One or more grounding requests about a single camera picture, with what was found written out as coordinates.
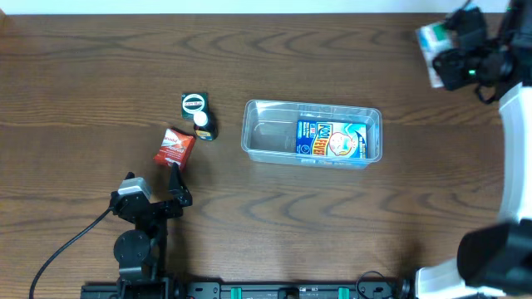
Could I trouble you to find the red Panadol ActiFast box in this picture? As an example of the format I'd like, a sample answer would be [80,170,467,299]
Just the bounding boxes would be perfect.
[154,129,196,171]

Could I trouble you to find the white green medicine box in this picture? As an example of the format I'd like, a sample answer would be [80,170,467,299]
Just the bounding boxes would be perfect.
[416,22,453,88]

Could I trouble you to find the dark syrup bottle white cap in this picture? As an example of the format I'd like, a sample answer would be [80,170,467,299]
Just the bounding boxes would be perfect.
[193,111,218,141]

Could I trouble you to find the green Zam-Buk box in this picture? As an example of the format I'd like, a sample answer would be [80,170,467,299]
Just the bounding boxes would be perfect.
[181,92,209,120]

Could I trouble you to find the blue Kool Fever box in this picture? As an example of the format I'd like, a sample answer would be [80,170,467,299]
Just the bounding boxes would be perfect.
[296,120,367,159]

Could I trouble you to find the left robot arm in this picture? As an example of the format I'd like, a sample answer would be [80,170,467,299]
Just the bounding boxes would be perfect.
[109,163,193,299]

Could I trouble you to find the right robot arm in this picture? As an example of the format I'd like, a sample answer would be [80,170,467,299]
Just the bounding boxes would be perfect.
[399,0,531,298]

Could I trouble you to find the clear plastic container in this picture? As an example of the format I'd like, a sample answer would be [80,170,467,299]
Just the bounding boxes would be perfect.
[241,100,382,169]

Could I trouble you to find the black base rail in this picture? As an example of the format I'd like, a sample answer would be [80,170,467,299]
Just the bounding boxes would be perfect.
[80,278,415,299]

